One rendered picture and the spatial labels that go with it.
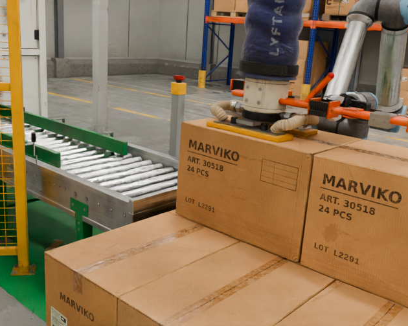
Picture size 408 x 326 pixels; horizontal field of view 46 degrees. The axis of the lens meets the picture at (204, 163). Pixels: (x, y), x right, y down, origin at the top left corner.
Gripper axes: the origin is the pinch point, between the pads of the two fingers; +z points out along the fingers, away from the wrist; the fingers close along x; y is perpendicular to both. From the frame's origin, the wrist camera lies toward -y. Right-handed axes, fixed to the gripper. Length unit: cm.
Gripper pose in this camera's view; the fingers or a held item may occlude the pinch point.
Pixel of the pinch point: (331, 108)
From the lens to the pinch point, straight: 178.9
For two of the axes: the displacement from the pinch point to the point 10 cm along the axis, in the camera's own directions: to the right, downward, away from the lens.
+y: -7.5, -2.2, 6.3
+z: -6.6, 1.5, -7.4
